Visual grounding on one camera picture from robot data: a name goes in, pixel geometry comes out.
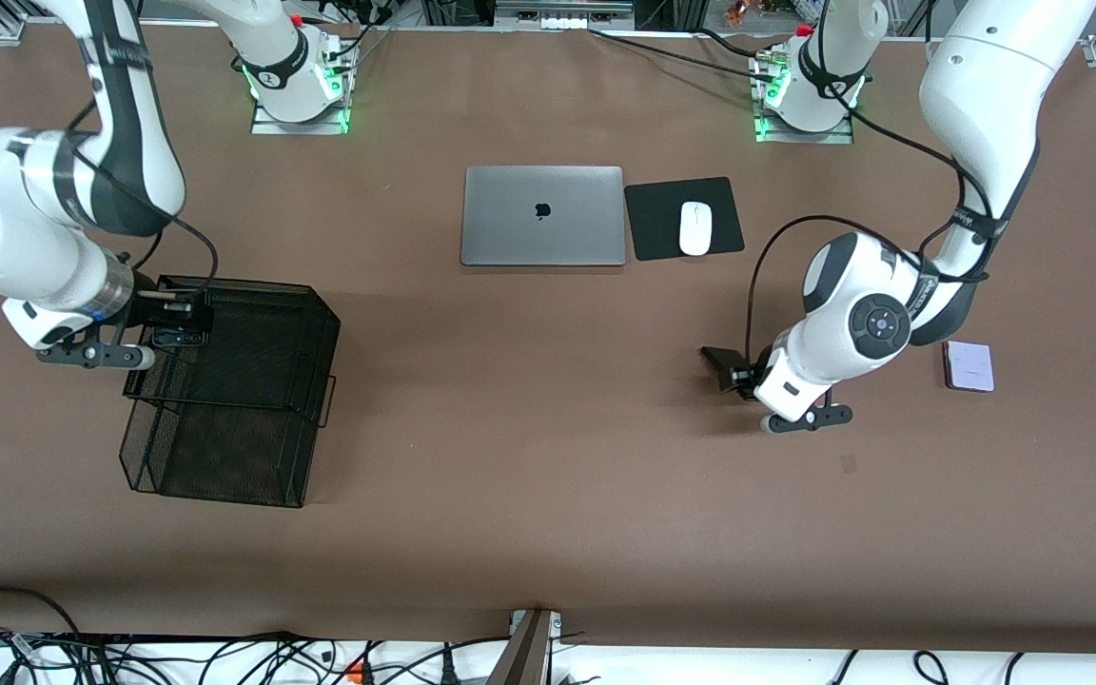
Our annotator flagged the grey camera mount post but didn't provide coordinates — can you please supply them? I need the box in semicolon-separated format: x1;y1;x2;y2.
486;609;564;685

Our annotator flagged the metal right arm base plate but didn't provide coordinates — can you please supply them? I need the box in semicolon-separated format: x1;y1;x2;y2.
251;103;351;136

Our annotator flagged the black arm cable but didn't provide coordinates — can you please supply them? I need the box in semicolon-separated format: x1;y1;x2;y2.
744;81;998;374
68;95;220;298

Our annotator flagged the black mesh two-tier tray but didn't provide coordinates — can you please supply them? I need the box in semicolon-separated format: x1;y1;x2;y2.
119;275;342;509

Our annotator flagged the white computer mouse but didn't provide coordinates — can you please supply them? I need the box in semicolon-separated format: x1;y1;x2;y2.
679;201;713;257

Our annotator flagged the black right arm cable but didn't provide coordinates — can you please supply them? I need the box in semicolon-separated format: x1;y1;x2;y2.
68;95;220;298

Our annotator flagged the thick black floor cable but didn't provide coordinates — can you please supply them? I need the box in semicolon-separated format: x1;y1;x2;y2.
0;585;83;638

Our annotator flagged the white power strip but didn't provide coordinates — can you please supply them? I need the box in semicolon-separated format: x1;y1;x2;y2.
495;0;636;30

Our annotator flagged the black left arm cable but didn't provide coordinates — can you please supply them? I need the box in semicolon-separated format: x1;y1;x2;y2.
744;81;998;374

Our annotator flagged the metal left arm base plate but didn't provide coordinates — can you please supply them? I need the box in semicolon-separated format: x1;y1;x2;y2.
754;112;855;146

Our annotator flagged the long black smartphone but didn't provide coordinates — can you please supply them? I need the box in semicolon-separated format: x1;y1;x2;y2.
700;346;747;391

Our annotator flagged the silver closed laptop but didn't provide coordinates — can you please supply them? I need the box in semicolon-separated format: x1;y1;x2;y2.
460;166;627;267

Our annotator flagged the white lavender phone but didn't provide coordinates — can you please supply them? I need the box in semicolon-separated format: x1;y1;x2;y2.
943;341;996;393

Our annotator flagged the black mouse pad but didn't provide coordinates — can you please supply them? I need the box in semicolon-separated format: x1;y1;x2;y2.
624;176;746;262

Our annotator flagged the black table cable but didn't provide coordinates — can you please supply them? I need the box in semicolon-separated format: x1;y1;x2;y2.
588;27;779;83

